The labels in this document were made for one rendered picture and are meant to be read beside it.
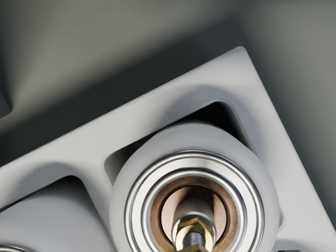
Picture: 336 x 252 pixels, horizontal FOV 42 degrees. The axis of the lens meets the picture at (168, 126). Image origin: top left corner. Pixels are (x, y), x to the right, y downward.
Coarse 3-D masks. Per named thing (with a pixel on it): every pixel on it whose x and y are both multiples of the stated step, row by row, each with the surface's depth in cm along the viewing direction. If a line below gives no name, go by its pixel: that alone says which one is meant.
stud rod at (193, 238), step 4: (192, 232) 20; (196, 232) 20; (188, 236) 19; (192, 236) 19; (196, 236) 19; (200, 236) 19; (184, 240) 19; (188, 240) 19; (192, 240) 18; (196, 240) 18; (200, 240) 19; (204, 240) 20; (184, 244) 19; (188, 244) 18; (192, 244) 18; (200, 244) 18; (204, 244) 19
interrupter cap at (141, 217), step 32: (160, 160) 23; (192, 160) 23; (224, 160) 23; (128, 192) 24; (160, 192) 24; (192, 192) 24; (224, 192) 23; (256, 192) 23; (128, 224) 24; (160, 224) 24; (224, 224) 24; (256, 224) 23
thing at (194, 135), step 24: (192, 120) 36; (144, 144) 25; (168, 144) 24; (192, 144) 24; (216, 144) 24; (240, 144) 24; (264, 168) 24; (120, 192) 24; (264, 192) 24; (120, 216) 24; (120, 240) 24; (264, 240) 24
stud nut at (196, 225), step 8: (184, 224) 20; (192, 224) 20; (200, 224) 20; (176, 232) 20; (184, 232) 20; (200, 232) 20; (208, 232) 20; (176, 240) 20; (208, 240) 20; (176, 248) 20; (208, 248) 20
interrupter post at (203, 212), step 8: (184, 200) 24; (192, 200) 23; (200, 200) 23; (176, 208) 23; (184, 208) 22; (192, 208) 21; (200, 208) 22; (208, 208) 23; (176, 216) 21; (184, 216) 21; (192, 216) 21; (200, 216) 21; (208, 216) 21; (176, 224) 21; (208, 224) 21; (216, 232) 21
